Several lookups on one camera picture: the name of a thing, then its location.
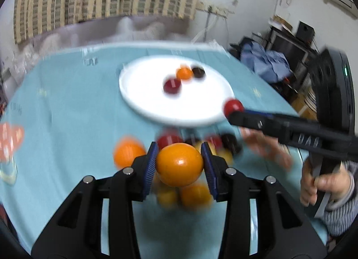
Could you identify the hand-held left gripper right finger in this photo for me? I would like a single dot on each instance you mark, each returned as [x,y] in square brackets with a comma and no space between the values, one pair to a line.
[208,169]

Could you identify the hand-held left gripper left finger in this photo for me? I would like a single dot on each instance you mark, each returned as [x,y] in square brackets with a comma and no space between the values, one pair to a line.
[151,163]

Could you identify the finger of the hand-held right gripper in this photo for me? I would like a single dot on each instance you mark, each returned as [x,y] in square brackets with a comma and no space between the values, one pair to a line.
[293,119]
[251,121]

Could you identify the small yellow fruit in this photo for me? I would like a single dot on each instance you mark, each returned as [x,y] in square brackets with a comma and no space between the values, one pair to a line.
[225,156]

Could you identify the red cherry tomato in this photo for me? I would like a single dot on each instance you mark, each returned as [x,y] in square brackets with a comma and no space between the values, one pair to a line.
[233,106]

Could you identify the large orange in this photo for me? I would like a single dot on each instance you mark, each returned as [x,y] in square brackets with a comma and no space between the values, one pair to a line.
[179,163]

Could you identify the dark purple plum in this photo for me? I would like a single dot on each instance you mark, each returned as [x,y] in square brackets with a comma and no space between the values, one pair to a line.
[198,72]
[230,142]

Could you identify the large red plum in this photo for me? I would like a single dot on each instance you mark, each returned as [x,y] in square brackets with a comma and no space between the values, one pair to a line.
[167,139]

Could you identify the small red fruit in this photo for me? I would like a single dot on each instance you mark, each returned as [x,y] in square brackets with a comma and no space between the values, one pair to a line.
[214,140]

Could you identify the white plate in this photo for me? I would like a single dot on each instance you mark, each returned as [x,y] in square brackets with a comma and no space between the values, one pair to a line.
[145,93]

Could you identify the person's right forearm striped sleeve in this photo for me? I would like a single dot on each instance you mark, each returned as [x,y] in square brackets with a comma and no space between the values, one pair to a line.
[342,215]

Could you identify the person's right hand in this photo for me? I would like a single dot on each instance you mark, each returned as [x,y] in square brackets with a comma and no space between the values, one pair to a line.
[330,184]

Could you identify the black television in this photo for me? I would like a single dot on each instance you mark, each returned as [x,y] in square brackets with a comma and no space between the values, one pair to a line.
[291,51]

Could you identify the black speaker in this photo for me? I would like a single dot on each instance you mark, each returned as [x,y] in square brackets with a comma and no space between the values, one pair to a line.
[304,30]

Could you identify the blue clothes pile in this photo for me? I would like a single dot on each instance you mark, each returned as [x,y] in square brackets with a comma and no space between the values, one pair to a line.
[265,60]

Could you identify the dark red plum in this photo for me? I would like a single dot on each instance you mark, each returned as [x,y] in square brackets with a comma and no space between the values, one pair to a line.
[172,86]

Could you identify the cardboard box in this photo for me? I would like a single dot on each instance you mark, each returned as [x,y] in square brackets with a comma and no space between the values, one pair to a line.
[281,22]

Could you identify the small orange tangerine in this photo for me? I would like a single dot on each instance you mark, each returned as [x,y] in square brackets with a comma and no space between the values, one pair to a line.
[184,73]

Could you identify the teal printed tablecloth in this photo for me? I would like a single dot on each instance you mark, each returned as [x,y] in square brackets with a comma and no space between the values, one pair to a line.
[70,102]

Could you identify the white power strip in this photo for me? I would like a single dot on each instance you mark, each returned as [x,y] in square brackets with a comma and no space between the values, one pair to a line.
[218,10]

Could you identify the clear plastic bags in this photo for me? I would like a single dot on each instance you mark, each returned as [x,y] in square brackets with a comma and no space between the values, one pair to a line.
[145,28]

